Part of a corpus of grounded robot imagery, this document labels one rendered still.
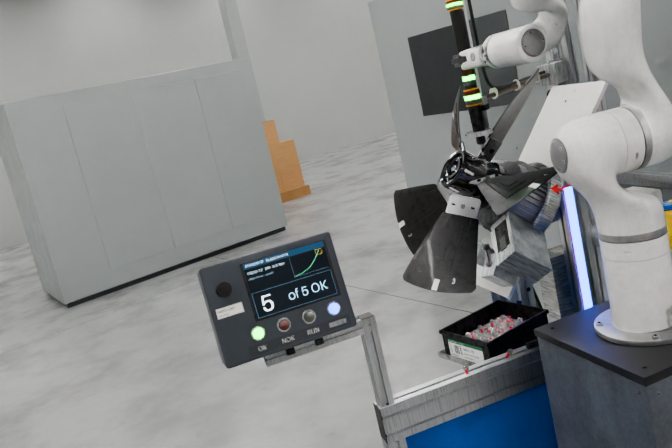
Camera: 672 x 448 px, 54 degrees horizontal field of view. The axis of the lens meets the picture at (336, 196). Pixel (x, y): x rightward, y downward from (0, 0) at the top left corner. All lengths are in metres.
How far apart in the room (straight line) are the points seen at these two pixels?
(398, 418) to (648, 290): 0.56
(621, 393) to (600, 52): 0.60
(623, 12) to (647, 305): 0.53
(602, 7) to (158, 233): 6.36
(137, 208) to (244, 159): 1.33
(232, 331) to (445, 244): 0.80
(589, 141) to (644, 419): 0.48
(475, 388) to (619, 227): 0.48
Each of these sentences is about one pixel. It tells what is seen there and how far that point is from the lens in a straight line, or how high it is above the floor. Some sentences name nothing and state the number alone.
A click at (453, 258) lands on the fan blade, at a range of 1.85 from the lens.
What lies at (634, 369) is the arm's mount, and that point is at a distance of 1.27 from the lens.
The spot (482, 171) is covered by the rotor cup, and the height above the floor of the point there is 1.20.
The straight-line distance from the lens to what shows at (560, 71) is 2.38.
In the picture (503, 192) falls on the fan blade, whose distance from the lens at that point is 1.70.
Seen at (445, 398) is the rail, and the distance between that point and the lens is 1.50.
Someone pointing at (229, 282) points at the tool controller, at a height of 1.22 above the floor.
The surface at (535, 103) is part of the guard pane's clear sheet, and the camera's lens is 2.91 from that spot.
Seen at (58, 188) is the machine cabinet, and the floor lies 1.16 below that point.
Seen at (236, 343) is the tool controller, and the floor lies 1.11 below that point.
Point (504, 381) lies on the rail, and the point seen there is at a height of 0.82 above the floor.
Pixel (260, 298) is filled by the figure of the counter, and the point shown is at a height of 1.17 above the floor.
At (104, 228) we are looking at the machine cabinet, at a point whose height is 0.65.
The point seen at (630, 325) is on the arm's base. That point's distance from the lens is 1.38.
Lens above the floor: 1.53
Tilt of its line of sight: 9 degrees down
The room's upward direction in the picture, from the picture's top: 13 degrees counter-clockwise
